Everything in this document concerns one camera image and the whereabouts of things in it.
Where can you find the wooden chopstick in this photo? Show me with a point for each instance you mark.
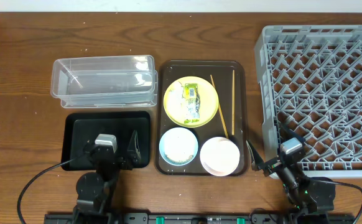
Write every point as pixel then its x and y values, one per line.
pixel 232 103
pixel 220 110

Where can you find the grey dishwasher rack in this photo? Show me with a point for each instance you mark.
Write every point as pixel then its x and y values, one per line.
pixel 311 81

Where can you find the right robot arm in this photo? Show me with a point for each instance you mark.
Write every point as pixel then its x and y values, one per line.
pixel 312 197

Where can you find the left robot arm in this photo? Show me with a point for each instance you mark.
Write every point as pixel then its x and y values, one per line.
pixel 96 189

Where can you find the green yellow snack wrapper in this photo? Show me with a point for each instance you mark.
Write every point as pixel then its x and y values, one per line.
pixel 192 103

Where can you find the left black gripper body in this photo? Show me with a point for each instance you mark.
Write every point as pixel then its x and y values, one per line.
pixel 112 159

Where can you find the dark brown serving tray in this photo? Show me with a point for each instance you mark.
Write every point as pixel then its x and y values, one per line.
pixel 222 73

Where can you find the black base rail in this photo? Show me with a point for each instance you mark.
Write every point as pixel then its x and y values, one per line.
pixel 144 218

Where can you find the black plastic tray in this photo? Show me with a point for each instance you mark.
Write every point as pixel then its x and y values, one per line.
pixel 83 128

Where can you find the light blue bowl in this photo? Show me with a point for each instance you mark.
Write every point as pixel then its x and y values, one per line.
pixel 178 146

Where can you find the clear plastic waste bin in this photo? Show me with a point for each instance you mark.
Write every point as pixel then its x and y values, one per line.
pixel 105 82

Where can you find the pink white bowl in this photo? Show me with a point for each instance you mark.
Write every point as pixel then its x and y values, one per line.
pixel 219 156

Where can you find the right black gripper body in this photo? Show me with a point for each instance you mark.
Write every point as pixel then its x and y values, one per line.
pixel 272 167

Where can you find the yellow round plate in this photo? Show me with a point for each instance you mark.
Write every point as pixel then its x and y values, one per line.
pixel 208 102

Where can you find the white tissue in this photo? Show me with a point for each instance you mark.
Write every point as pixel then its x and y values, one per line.
pixel 175 99

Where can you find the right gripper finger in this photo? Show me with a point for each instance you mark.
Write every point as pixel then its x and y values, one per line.
pixel 287 134
pixel 256 159

